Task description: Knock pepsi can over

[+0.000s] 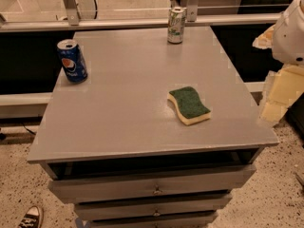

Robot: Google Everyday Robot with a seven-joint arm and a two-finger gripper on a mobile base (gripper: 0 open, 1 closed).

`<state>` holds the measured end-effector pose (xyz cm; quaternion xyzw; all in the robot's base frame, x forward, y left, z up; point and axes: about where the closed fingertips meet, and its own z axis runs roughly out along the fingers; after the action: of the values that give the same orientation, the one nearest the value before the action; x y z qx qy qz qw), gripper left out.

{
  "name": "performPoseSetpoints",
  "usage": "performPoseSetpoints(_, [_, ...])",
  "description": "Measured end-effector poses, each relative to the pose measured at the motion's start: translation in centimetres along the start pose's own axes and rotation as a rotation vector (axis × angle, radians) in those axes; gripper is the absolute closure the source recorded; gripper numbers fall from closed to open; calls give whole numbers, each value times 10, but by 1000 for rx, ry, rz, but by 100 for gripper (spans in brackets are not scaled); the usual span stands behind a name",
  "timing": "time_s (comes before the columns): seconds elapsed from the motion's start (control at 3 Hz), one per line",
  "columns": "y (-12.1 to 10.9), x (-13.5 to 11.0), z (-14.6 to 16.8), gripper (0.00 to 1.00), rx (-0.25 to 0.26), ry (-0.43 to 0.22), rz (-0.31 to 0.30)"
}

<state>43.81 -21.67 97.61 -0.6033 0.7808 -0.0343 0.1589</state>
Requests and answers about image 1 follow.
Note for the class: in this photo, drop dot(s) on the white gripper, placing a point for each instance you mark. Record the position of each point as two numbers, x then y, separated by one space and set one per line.
290 38

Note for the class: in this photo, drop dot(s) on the blue pepsi can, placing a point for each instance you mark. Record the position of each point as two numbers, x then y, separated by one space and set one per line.
72 60

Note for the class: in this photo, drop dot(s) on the white green 7up can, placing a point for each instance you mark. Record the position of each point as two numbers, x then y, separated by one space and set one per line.
176 22

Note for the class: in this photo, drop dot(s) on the green yellow sponge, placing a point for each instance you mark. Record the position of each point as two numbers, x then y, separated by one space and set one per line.
189 107

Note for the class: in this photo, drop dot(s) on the grey drawer cabinet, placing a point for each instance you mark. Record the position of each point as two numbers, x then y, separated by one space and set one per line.
115 148

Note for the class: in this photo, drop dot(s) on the black white sneaker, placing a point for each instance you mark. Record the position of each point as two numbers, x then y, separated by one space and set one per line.
33 218

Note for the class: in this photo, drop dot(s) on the metal railing frame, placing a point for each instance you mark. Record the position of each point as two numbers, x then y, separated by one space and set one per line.
51 15

